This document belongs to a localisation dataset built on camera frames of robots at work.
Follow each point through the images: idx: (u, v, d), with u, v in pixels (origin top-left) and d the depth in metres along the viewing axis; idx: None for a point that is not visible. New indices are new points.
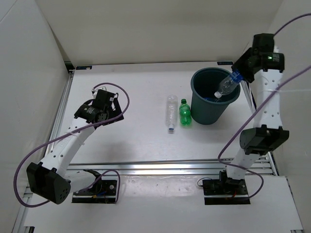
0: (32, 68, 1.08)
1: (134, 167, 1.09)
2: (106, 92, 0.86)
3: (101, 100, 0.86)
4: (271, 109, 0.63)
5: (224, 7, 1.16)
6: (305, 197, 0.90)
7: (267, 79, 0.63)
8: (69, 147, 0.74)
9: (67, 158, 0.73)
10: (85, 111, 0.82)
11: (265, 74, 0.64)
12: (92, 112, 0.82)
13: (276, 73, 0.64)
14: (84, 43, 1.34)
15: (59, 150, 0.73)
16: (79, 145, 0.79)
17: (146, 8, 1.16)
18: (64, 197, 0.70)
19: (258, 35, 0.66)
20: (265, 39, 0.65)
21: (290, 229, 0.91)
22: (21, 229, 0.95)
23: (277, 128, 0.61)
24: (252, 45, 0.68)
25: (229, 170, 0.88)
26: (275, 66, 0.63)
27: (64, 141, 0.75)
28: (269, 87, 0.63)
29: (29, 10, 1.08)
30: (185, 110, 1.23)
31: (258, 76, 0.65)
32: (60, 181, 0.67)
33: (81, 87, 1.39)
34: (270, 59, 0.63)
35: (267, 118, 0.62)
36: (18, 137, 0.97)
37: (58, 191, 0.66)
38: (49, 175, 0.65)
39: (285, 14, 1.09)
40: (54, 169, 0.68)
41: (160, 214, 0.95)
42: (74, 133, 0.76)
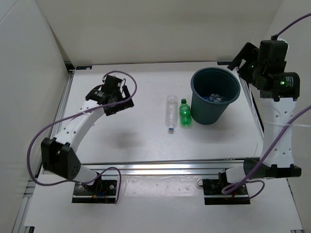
0: (32, 67, 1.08)
1: (134, 167, 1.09)
2: (114, 77, 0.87)
3: (110, 86, 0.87)
4: (283, 147, 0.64)
5: (224, 8, 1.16)
6: (305, 197, 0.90)
7: (279, 111, 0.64)
8: (82, 124, 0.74)
9: (79, 135, 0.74)
10: (95, 94, 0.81)
11: (277, 105, 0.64)
12: (103, 95, 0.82)
13: (289, 103, 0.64)
14: (84, 43, 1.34)
15: (72, 127, 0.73)
16: (91, 124, 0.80)
17: (146, 8, 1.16)
18: (75, 174, 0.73)
19: (268, 44, 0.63)
20: (278, 52, 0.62)
21: (290, 229, 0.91)
22: (21, 229, 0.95)
23: (288, 167, 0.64)
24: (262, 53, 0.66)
25: (230, 175, 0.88)
26: (287, 91, 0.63)
27: (77, 119, 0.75)
28: (281, 121, 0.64)
29: (29, 10, 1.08)
30: (185, 110, 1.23)
31: (270, 105, 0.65)
32: (72, 157, 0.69)
33: (81, 87, 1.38)
34: (283, 84, 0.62)
35: (278, 158, 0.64)
36: (18, 137, 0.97)
37: (70, 166, 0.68)
38: (62, 149, 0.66)
39: (284, 14, 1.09)
40: (67, 143, 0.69)
41: (160, 214, 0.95)
42: (86, 113, 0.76)
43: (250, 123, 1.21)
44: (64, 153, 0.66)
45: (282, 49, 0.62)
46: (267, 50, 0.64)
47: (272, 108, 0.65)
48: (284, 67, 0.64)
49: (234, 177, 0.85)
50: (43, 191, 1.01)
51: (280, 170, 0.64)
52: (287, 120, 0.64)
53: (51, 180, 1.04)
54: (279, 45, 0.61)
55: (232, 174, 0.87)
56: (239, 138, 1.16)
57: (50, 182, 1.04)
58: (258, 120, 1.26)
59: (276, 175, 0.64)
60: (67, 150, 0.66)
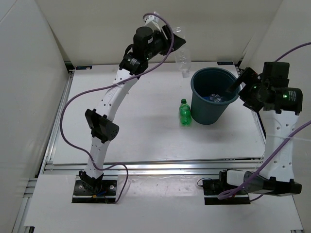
0: (32, 67, 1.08)
1: (139, 167, 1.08)
2: (142, 37, 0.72)
3: (140, 47, 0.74)
4: (283, 160, 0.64)
5: (224, 7, 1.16)
6: (305, 196, 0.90)
7: (280, 123, 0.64)
8: (116, 97, 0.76)
9: (114, 107, 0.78)
10: (129, 61, 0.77)
11: (279, 117, 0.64)
12: (136, 62, 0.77)
13: (290, 116, 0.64)
14: (83, 43, 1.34)
15: (108, 99, 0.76)
16: (126, 92, 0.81)
17: (146, 8, 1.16)
18: (113, 137, 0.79)
19: (270, 63, 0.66)
20: (279, 69, 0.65)
21: (290, 229, 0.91)
22: (21, 229, 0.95)
23: (287, 181, 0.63)
24: (263, 73, 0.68)
25: (230, 176, 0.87)
26: (289, 104, 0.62)
27: (112, 90, 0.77)
28: (281, 133, 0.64)
29: (29, 10, 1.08)
30: (185, 110, 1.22)
31: (271, 117, 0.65)
32: (111, 124, 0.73)
33: (81, 87, 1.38)
34: (285, 97, 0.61)
35: (277, 170, 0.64)
36: (18, 137, 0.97)
37: (108, 132, 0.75)
38: (100, 121, 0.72)
39: (284, 14, 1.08)
40: (105, 116, 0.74)
41: (160, 213, 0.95)
42: (119, 85, 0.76)
43: (250, 123, 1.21)
44: (104, 122, 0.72)
45: (283, 67, 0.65)
46: (268, 69, 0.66)
47: (273, 119, 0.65)
48: (285, 84, 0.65)
49: (234, 180, 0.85)
50: (43, 191, 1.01)
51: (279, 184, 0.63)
52: (288, 133, 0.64)
53: (51, 180, 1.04)
54: (280, 63, 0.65)
55: (232, 177, 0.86)
56: (239, 137, 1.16)
57: (50, 182, 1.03)
58: (259, 120, 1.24)
59: (274, 189, 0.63)
60: (106, 120, 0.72)
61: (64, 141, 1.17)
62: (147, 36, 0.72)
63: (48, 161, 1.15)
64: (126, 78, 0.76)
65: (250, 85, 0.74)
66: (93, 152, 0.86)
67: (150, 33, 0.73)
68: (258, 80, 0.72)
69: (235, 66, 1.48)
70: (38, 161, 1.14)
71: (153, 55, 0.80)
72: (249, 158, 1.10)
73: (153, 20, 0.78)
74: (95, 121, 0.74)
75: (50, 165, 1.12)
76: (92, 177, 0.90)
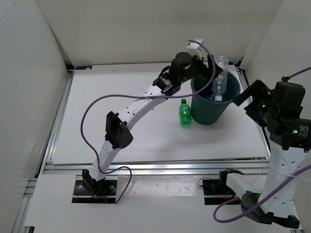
0: (32, 67, 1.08)
1: (139, 167, 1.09)
2: (180, 63, 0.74)
3: (176, 71, 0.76)
4: (283, 197, 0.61)
5: (224, 8, 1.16)
6: (305, 197, 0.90)
7: (285, 161, 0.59)
8: (142, 108, 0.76)
9: (136, 117, 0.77)
10: (162, 81, 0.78)
11: (285, 154, 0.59)
12: (169, 84, 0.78)
13: (298, 154, 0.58)
14: (83, 43, 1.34)
15: (132, 108, 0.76)
16: (151, 108, 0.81)
17: (145, 8, 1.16)
18: (125, 145, 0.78)
19: (285, 87, 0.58)
20: (292, 96, 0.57)
21: (290, 229, 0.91)
22: (21, 229, 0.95)
23: (285, 216, 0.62)
24: (276, 95, 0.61)
25: (230, 180, 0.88)
26: (299, 139, 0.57)
27: (139, 101, 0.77)
28: (285, 170, 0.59)
29: (29, 10, 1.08)
30: (185, 110, 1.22)
31: (277, 151, 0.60)
32: (127, 131, 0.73)
33: (81, 87, 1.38)
34: (295, 133, 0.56)
35: (276, 206, 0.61)
36: (18, 137, 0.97)
37: (123, 139, 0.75)
38: (120, 126, 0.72)
39: (284, 14, 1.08)
40: (125, 122, 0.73)
41: (160, 213, 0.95)
42: (148, 99, 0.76)
43: (250, 123, 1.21)
44: (122, 128, 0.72)
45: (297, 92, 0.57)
46: (281, 94, 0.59)
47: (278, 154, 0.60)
48: (298, 113, 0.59)
49: (234, 182, 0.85)
50: (43, 191, 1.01)
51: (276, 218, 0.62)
52: (293, 171, 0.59)
53: (51, 180, 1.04)
54: (295, 89, 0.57)
55: (231, 181, 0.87)
56: (239, 138, 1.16)
57: (50, 182, 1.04)
58: None
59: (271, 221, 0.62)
60: (125, 127, 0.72)
61: (64, 141, 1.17)
62: (185, 62, 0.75)
63: (49, 161, 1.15)
64: (156, 95, 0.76)
65: (258, 100, 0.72)
66: (101, 154, 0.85)
67: (189, 59, 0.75)
68: (267, 96, 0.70)
69: (235, 66, 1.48)
70: (38, 161, 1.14)
71: (187, 79, 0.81)
72: (249, 158, 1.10)
73: (198, 48, 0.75)
74: (114, 124, 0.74)
75: (50, 165, 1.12)
76: (93, 179, 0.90)
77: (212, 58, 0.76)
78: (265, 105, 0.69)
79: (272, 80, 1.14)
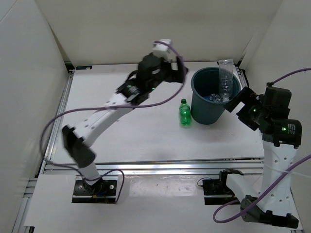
0: (32, 67, 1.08)
1: (140, 167, 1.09)
2: (146, 67, 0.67)
3: (143, 77, 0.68)
4: (279, 194, 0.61)
5: (224, 7, 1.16)
6: (304, 197, 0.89)
7: (278, 157, 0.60)
8: (102, 121, 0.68)
9: (96, 131, 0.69)
10: (128, 89, 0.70)
11: (276, 150, 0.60)
12: (136, 91, 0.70)
13: (289, 150, 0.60)
14: (83, 43, 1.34)
15: (92, 121, 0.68)
16: (115, 120, 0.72)
17: (145, 8, 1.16)
18: (86, 163, 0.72)
19: (272, 89, 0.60)
20: (281, 98, 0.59)
21: (290, 229, 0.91)
22: (20, 229, 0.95)
23: (284, 215, 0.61)
24: (265, 97, 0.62)
25: (230, 181, 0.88)
26: (289, 137, 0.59)
27: (99, 112, 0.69)
28: (279, 166, 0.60)
29: (29, 10, 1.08)
30: (185, 110, 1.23)
31: (269, 149, 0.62)
32: (84, 149, 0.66)
33: (81, 87, 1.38)
34: (284, 130, 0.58)
35: (274, 204, 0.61)
36: (18, 137, 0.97)
37: (81, 157, 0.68)
38: (76, 142, 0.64)
39: (284, 13, 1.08)
40: (82, 138, 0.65)
41: (160, 213, 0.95)
42: (110, 109, 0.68)
43: None
44: (78, 144, 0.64)
45: (285, 95, 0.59)
46: (269, 96, 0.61)
47: (270, 152, 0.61)
48: (287, 113, 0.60)
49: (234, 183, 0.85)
50: (43, 191, 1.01)
51: (275, 217, 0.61)
52: (286, 167, 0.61)
53: (51, 180, 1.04)
54: (282, 91, 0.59)
55: (232, 182, 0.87)
56: (239, 138, 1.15)
57: (50, 182, 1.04)
58: None
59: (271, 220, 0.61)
60: (81, 143, 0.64)
61: None
62: (153, 66, 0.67)
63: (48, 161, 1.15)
64: (120, 105, 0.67)
65: (249, 105, 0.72)
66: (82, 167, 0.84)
67: (157, 63, 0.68)
68: (256, 101, 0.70)
69: (235, 66, 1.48)
70: (38, 161, 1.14)
71: (157, 84, 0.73)
72: (249, 158, 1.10)
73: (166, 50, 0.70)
74: (70, 141, 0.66)
75: (50, 165, 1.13)
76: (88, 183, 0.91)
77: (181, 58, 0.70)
78: (255, 109, 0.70)
79: (272, 80, 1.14)
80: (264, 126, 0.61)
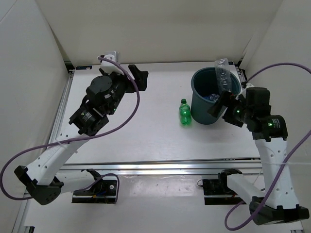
0: (32, 67, 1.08)
1: (140, 167, 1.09)
2: (95, 92, 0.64)
3: (95, 102, 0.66)
4: (283, 186, 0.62)
5: (224, 8, 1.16)
6: (304, 197, 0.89)
7: (273, 150, 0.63)
8: (55, 158, 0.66)
9: (53, 168, 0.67)
10: (81, 117, 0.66)
11: (269, 144, 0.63)
12: (91, 118, 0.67)
13: (280, 142, 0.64)
14: (83, 43, 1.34)
15: (45, 159, 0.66)
16: (71, 153, 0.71)
17: (145, 8, 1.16)
18: (51, 200, 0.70)
19: (253, 91, 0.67)
20: (262, 97, 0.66)
21: (290, 229, 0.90)
22: (21, 229, 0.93)
23: (294, 207, 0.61)
24: (247, 99, 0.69)
25: (230, 182, 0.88)
26: (276, 131, 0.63)
27: (52, 149, 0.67)
28: (276, 159, 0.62)
29: (29, 10, 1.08)
30: (185, 110, 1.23)
31: (263, 145, 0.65)
32: (39, 193, 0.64)
33: (81, 87, 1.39)
34: (270, 125, 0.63)
35: (282, 197, 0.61)
36: (18, 137, 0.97)
37: (42, 198, 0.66)
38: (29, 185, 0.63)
39: (284, 14, 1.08)
40: (35, 181, 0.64)
41: (160, 213, 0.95)
42: (62, 143, 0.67)
43: None
44: (31, 189, 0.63)
45: (265, 93, 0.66)
46: (251, 97, 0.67)
47: (265, 147, 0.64)
48: (269, 110, 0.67)
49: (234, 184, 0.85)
50: None
51: (287, 211, 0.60)
52: (282, 159, 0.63)
53: None
54: (261, 91, 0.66)
55: (232, 183, 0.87)
56: (239, 137, 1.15)
57: None
58: None
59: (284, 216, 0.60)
60: (35, 186, 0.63)
61: None
62: (103, 91, 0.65)
63: None
64: (72, 139, 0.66)
65: (232, 107, 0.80)
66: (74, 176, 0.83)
67: (107, 88, 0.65)
68: (237, 102, 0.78)
69: (235, 66, 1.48)
70: None
71: (114, 104, 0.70)
72: (249, 158, 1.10)
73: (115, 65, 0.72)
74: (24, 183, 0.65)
75: None
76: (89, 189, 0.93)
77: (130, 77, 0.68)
78: (239, 110, 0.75)
79: (272, 80, 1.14)
80: (250, 123, 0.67)
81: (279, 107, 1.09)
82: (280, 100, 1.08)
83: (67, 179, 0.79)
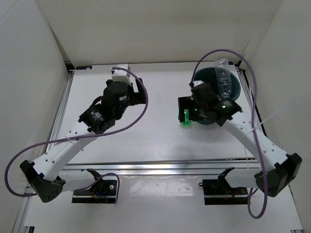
0: (32, 67, 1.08)
1: (140, 167, 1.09)
2: (112, 93, 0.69)
3: (109, 103, 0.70)
4: (267, 147, 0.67)
5: (223, 8, 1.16)
6: (304, 197, 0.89)
7: (240, 124, 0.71)
8: (62, 154, 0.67)
9: (59, 164, 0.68)
10: (91, 115, 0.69)
11: (234, 121, 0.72)
12: (100, 118, 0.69)
13: (240, 115, 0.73)
14: (83, 43, 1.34)
15: (52, 155, 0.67)
16: (78, 151, 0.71)
17: (145, 8, 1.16)
18: (52, 197, 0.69)
19: (197, 90, 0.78)
20: (206, 90, 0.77)
21: (290, 229, 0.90)
22: (21, 229, 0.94)
23: (286, 158, 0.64)
24: (197, 98, 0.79)
25: (231, 180, 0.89)
26: (232, 110, 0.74)
27: (60, 144, 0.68)
28: (246, 129, 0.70)
29: (29, 10, 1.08)
30: None
31: (232, 126, 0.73)
32: (45, 187, 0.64)
33: (81, 87, 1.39)
34: (224, 107, 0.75)
35: (273, 156, 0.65)
36: (18, 137, 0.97)
37: (45, 193, 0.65)
38: (35, 180, 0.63)
39: (284, 14, 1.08)
40: (42, 175, 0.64)
41: (160, 213, 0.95)
42: (71, 140, 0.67)
43: None
44: (37, 182, 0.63)
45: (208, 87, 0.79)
46: (198, 95, 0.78)
47: (233, 126, 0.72)
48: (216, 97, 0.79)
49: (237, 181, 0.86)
50: None
51: (285, 165, 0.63)
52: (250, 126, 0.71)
53: None
54: (202, 86, 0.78)
55: (233, 179, 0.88)
56: None
57: None
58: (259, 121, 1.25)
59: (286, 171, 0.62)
60: (41, 180, 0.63)
61: None
62: (120, 92, 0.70)
63: None
64: (81, 135, 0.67)
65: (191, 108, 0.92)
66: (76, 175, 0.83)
67: (124, 91, 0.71)
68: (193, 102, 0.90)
69: (235, 66, 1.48)
70: None
71: (122, 108, 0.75)
72: (249, 158, 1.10)
73: (127, 74, 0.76)
74: (29, 178, 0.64)
75: None
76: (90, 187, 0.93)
77: (140, 82, 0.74)
78: (197, 108, 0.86)
79: (272, 80, 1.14)
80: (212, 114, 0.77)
81: (279, 107, 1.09)
82: (280, 100, 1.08)
83: (68, 178, 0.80)
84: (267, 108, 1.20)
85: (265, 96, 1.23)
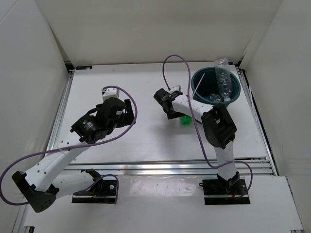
0: (32, 67, 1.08)
1: (139, 167, 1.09)
2: (112, 104, 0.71)
3: (105, 113, 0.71)
4: (197, 106, 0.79)
5: (223, 8, 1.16)
6: (303, 196, 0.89)
7: (180, 100, 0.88)
8: (55, 164, 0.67)
9: (51, 175, 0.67)
10: (83, 125, 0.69)
11: (176, 101, 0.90)
12: (92, 126, 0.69)
13: (181, 96, 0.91)
14: (83, 43, 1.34)
15: (44, 165, 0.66)
16: (70, 161, 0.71)
17: (144, 8, 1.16)
18: (46, 207, 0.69)
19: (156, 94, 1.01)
20: (161, 92, 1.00)
21: (290, 229, 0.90)
22: (21, 229, 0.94)
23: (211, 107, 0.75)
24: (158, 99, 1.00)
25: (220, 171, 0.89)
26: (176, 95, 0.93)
27: (52, 156, 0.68)
28: (184, 102, 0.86)
29: (29, 10, 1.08)
30: None
31: (176, 106, 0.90)
32: (38, 197, 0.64)
33: (81, 87, 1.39)
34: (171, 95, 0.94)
35: (202, 108, 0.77)
36: (19, 137, 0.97)
37: (38, 204, 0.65)
38: (26, 191, 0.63)
39: (284, 13, 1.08)
40: (33, 186, 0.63)
41: (159, 213, 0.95)
42: (63, 150, 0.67)
43: (250, 122, 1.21)
44: (29, 193, 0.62)
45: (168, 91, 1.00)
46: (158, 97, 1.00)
47: (177, 106, 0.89)
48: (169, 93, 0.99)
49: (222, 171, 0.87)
50: None
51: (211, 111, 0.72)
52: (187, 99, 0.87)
53: None
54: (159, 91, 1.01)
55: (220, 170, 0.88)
56: (239, 137, 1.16)
57: None
58: (258, 120, 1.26)
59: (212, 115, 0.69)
60: (32, 191, 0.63)
61: None
62: (118, 106, 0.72)
63: None
64: (74, 145, 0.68)
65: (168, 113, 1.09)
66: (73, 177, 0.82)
67: (121, 105, 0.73)
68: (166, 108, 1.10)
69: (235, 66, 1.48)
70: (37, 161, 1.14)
71: (113, 125, 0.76)
72: (249, 158, 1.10)
73: (116, 93, 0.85)
74: (21, 189, 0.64)
75: None
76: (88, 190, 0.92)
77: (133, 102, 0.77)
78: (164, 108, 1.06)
79: (272, 80, 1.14)
80: (165, 106, 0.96)
81: (279, 107, 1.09)
82: (280, 100, 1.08)
83: (63, 184, 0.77)
84: (267, 108, 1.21)
85: (265, 96, 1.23)
